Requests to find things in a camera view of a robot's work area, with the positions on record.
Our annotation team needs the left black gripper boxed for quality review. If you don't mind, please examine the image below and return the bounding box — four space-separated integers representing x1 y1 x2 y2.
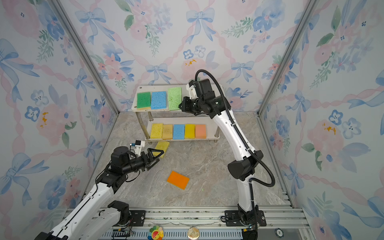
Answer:
122 148 163 176

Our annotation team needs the light green sponge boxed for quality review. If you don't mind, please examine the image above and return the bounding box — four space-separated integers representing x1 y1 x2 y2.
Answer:
168 87 182 111

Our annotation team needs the bright yellow sponge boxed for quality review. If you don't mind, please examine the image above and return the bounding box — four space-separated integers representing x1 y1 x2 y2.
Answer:
151 123 164 140

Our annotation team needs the blue sponge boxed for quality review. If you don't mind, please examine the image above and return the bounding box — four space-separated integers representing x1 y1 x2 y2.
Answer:
173 124 185 140
151 91 167 110

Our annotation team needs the pale yellow worn sponge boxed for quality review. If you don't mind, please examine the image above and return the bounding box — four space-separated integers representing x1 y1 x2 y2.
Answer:
162 125 174 140

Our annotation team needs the yellow sponge front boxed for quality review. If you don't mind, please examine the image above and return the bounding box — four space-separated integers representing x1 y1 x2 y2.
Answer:
185 124 196 139

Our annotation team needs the salmon pink sponge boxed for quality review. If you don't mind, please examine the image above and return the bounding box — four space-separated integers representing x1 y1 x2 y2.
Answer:
195 125 207 139

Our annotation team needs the orange sponge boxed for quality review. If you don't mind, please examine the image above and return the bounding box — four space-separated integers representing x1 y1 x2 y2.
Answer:
167 171 190 190

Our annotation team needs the dark green sponge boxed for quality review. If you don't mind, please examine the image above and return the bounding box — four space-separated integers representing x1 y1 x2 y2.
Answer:
137 92 152 110

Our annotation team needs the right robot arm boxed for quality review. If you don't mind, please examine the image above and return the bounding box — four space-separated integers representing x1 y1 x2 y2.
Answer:
179 79 276 230

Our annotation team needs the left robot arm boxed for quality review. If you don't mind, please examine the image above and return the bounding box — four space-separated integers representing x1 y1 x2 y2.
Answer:
36 146 165 240

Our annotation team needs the white two-tier shelf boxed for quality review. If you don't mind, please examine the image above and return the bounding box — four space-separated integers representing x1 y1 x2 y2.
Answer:
131 85 220 142

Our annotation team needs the colourful round toy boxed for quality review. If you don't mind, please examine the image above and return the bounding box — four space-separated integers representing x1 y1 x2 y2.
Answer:
148 225 164 240

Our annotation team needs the round brass disc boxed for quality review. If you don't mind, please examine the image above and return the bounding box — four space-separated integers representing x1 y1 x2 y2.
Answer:
187 227 200 240

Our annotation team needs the round black white knob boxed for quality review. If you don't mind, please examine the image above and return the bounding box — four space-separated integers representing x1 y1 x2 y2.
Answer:
275 228 284 239

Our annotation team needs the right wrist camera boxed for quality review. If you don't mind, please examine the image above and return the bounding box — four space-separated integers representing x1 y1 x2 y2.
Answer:
186 80 197 100

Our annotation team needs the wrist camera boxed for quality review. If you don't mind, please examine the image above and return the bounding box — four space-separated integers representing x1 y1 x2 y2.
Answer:
186 80 197 100
130 140 146 156

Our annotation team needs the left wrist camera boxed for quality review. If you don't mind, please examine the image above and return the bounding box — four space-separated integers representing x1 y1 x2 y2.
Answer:
130 140 146 156

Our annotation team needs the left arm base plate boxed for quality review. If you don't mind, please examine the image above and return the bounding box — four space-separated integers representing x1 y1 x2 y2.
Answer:
113 210 147 227

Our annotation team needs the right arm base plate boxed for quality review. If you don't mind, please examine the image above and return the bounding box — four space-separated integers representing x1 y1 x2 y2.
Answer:
220 210 267 228

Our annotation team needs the black corrugated cable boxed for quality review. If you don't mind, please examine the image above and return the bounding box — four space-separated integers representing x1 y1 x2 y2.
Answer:
194 69 276 211

